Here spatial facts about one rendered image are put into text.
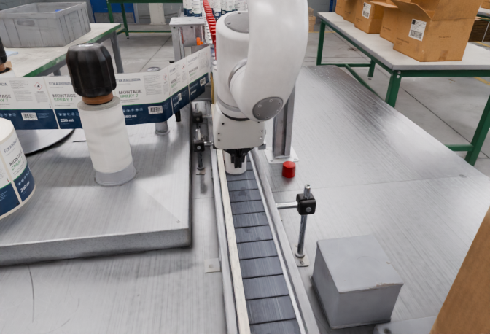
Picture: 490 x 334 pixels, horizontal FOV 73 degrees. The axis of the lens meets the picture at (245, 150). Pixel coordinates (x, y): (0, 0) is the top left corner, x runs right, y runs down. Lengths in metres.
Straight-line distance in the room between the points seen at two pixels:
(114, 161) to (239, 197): 0.28
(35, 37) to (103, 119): 2.01
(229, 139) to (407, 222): 0.42
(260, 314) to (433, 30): 2.01
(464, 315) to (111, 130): 0.64
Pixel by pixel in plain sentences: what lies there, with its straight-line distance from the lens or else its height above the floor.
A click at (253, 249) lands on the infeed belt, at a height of 0.88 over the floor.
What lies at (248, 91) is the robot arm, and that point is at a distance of 0.45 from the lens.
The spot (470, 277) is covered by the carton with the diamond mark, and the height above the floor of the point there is 1.03.
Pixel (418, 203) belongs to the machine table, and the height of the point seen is 0.83.
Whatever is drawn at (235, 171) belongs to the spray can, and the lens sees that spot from 0.77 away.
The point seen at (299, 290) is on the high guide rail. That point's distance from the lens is 0.45.
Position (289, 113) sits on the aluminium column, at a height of 0.97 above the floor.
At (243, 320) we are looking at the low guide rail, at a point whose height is 0.91.
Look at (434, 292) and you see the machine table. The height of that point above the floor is 0.83.
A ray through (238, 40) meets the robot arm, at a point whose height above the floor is 1.22.
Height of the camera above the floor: 1.32
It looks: 30 degrees down
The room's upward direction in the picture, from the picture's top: straight up
